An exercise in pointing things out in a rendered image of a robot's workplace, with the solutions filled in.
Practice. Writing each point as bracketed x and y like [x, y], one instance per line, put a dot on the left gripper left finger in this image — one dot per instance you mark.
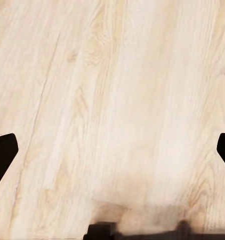
[8, 150]

